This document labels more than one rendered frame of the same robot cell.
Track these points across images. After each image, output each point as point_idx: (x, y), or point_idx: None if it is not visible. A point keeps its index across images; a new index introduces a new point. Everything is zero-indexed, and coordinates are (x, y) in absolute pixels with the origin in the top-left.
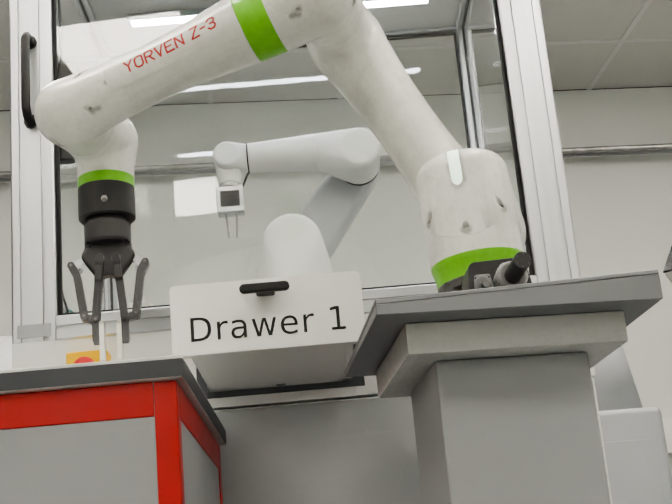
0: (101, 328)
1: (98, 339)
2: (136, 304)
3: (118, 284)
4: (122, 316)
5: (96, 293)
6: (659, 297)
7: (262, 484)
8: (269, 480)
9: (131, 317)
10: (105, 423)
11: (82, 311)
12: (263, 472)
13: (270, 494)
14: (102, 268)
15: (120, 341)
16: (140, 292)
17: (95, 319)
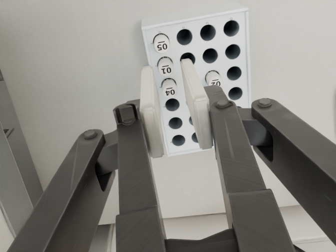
0: (197, 89)
1: (204, 90)
2: (81, 152)
3: (143, 197)
4: (130, 106)
5: (240, 155)
6: None
7: (39, 193)
8: (30, 197)
9: (109, 135)
10: None
11: (274, 110)
12: (33, 202)
13: (35, 187)
14: (238, 241)
15: (143, 83)
16: (52, 184)
17: (221, 101)
